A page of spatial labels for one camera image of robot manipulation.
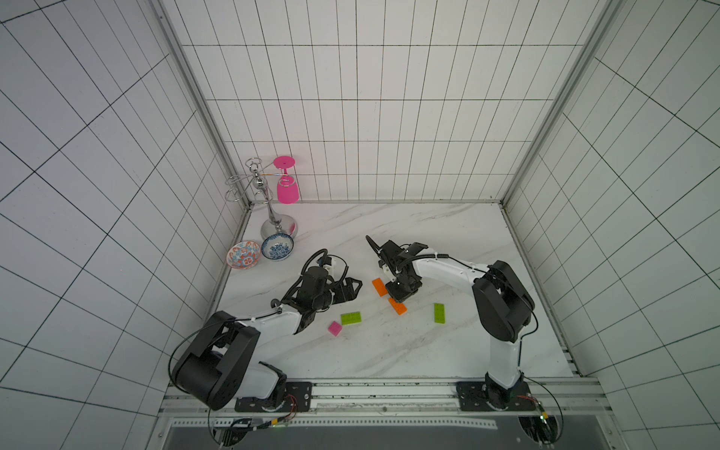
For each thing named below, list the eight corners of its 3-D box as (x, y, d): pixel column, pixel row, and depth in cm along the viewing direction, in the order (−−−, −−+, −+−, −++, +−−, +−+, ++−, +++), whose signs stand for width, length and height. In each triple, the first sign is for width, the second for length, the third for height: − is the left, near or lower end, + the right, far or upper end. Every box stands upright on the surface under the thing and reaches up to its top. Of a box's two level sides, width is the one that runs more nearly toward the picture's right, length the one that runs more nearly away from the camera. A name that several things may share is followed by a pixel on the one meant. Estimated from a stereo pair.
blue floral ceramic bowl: (260, 260, 101) (258, 255, 99) (266, 238, 108) (264, 233, 106) (290, 260, 101) (289, 255, 99) (295, 238, 108) (293, 233, 106)
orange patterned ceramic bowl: (225, 269, 99) (222, 265, 96) (234, 245, 105) (231, 241, 103) (256, 269, 99) (254, 265, 96) (263, 245, 105) (261, 241, 103)
